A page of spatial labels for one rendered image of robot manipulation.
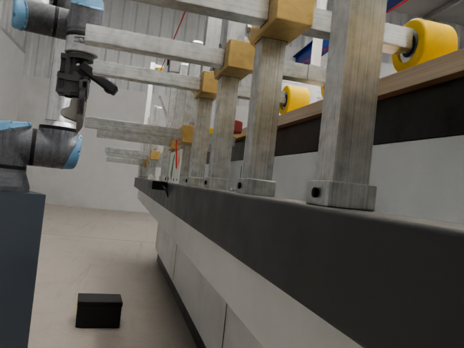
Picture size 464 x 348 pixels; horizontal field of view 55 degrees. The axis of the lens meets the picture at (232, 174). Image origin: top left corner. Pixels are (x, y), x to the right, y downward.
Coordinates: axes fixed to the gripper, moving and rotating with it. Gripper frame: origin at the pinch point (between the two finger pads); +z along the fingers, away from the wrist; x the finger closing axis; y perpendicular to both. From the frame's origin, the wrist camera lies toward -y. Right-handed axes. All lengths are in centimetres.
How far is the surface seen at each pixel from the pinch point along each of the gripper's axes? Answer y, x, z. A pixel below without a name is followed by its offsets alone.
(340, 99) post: -29, 98, 3
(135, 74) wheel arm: -12.9, 26.5, -11.6
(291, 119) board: -49, 34, -5
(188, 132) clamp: -29.5, 4.9, -2.4
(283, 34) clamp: -31, 75, -9
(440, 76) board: -49, 84, -5
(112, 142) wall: 7, -782, -49
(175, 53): -19, 51, -11
